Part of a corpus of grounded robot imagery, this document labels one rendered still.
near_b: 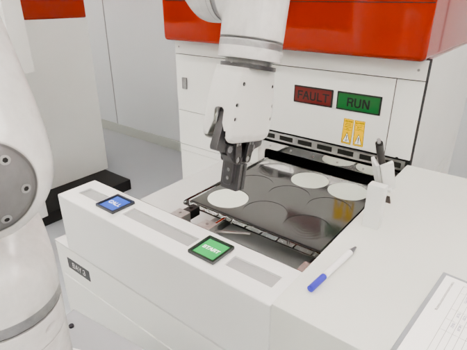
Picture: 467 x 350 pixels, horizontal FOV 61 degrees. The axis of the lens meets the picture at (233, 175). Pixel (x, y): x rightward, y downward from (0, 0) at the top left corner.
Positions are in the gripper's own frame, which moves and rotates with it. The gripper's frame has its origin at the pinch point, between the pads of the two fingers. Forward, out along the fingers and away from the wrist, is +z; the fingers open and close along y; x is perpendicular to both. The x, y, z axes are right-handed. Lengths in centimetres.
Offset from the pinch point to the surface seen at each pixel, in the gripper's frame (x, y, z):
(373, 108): 0, -57, -10
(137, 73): -279, -211, -1
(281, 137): -27, -60, 3
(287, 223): -4.5, -28.8, 16.0
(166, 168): -207, -189, 74
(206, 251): -5.2, -2.6, 14.9
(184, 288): -7.1, -0.2, 21.8
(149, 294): -16.6, -1.5, 28.1
